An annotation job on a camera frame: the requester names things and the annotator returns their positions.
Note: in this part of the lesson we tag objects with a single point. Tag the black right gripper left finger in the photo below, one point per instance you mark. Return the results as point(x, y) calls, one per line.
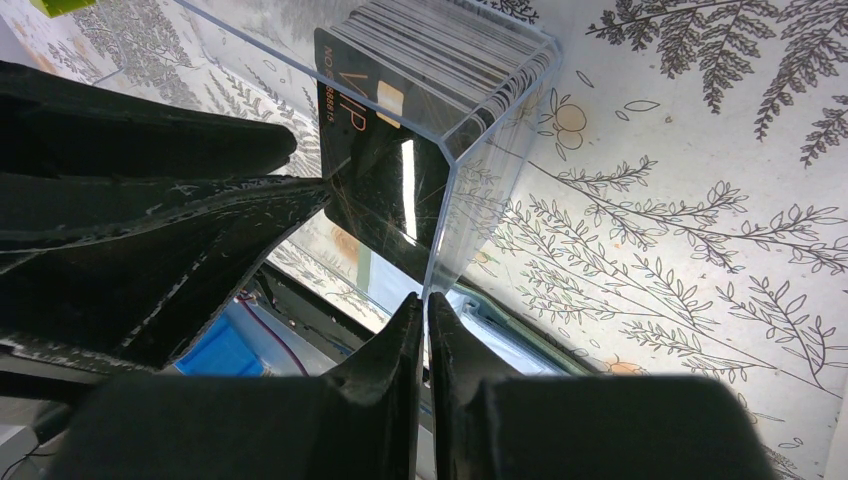
point(358, 420)

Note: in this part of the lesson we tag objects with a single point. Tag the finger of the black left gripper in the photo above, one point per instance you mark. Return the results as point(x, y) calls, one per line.
point(52, 127)
point(104, 274)

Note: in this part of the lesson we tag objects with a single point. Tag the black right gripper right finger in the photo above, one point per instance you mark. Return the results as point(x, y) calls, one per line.
point(492, 422)

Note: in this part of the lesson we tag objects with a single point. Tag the clear card box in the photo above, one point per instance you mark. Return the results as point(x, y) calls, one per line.
point(271, 43)

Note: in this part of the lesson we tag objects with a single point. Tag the green card holder wallet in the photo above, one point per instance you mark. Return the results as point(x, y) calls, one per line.
point(520, 346)

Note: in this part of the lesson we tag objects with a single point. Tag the dark credit card stack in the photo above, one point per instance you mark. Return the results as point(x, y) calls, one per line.
point(453, 68)

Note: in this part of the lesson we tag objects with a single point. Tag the purple white green block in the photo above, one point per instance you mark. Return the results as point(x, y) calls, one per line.
point(56, 8)

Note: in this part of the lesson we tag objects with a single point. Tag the floral patterned table mat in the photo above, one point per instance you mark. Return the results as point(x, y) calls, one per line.
point(684, 208)

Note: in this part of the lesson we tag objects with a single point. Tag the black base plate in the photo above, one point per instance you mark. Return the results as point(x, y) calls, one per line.
point(311, 318)

